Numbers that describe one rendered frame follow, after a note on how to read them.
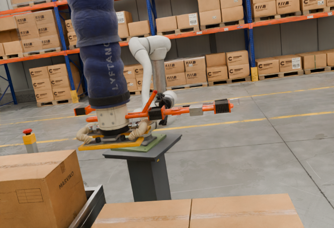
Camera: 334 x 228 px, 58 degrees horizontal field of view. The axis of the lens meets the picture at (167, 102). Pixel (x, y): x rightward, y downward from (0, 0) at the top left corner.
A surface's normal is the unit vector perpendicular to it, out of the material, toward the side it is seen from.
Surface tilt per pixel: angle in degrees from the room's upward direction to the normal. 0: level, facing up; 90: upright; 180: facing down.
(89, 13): 73
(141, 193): 90
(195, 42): 90
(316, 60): 91
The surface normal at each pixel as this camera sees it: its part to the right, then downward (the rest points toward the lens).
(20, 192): -0.13, 0.23
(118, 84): 0.65, -0.12
